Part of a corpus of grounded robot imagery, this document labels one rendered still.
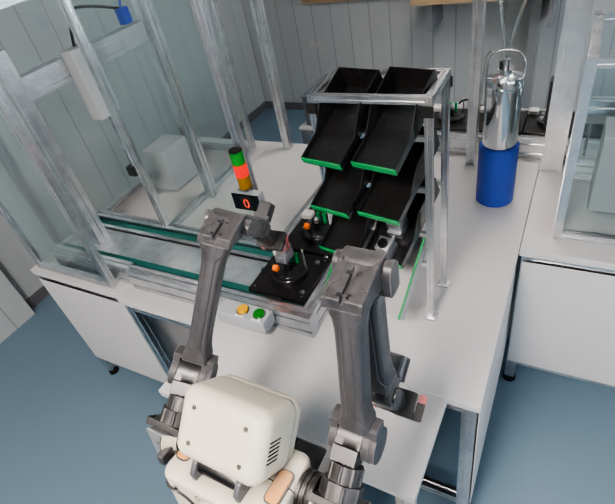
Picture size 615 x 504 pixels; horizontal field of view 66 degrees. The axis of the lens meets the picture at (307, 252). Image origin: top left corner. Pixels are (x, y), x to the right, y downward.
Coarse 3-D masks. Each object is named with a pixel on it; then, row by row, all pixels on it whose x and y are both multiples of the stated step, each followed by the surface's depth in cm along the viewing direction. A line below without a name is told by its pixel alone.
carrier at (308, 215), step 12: (312, 216) 204; (324, 216) 193; (300, 228) 200; (312, 228) 195; (324, 228) 193; (288, 240) 195; (300, 240) 193; (312, 240) 190; (300, 252) 190; (312, 252) 186; (324, 252) 185
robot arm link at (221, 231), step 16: (208, 224) 104; (224, 224) 105; (240, 224) 107; (208, 240) 102; (224, 240) 101; (208, 256) 103; (224, 256) 103; (208, 272) 104; (208, 288) 106; (208, 304) 107; (192, 320) 109; (208, 320) 108; (192, 336) 110; (208, 336) 110; (176, 352) 113; (192, 352) 111; (208, 352) 112; (176, 368) 113; (208, 368) 113
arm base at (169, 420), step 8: (168, 400) 112; (176, 400) 110; (168, 408) 110; (176, 408) 110; (152, 416) 113; (160, 416) 112; (168, 416) 109; (176, 416) 109; (152, 424) 110; (160, 424) 109; (168, 424) 109; (176, 424) 108; (168, 432) 108; (176, 432) 107
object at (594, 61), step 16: (608, 16) 167; (592, 32) 156; (592, 48) 146; (592, 64) 142; (608, 64) 140; (592, 80) 144; (576, 112) 192; (576, 128) 155; (576, 144) 159; (576, 160) 162; (560, 192) 200; (560, 208) 175; (560, 224) 180; (576, 240) 181; (592, 240) 178; (608, 240) 175
